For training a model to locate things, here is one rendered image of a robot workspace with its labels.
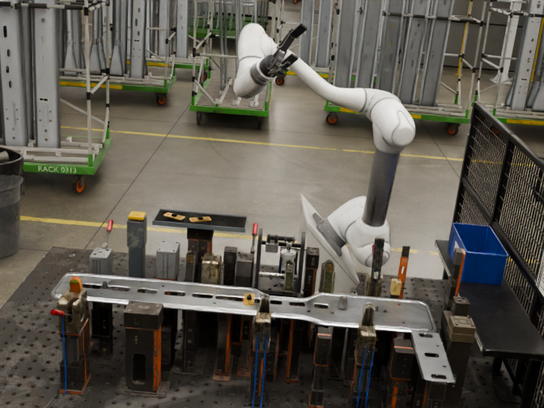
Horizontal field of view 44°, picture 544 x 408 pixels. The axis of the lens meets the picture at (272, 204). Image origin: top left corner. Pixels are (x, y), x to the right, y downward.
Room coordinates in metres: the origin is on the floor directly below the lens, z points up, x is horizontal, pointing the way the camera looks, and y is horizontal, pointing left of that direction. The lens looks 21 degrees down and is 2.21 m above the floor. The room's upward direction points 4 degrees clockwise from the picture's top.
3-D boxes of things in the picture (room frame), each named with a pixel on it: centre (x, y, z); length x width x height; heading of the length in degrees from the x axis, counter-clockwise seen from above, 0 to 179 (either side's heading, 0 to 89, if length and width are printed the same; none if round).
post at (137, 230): (2.54, 0.54, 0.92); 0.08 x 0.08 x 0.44; 89
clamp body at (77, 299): (2.02, 0.65, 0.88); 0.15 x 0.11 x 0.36; 179
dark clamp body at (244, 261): (2.40, 0.08, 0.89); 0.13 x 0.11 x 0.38; 179
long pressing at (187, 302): (2.19, 0.08, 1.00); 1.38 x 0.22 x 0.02; 89
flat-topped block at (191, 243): (2.54, 0.28, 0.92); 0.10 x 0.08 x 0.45; 89
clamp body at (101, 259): (2.38, 0.64, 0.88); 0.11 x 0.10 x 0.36; 179
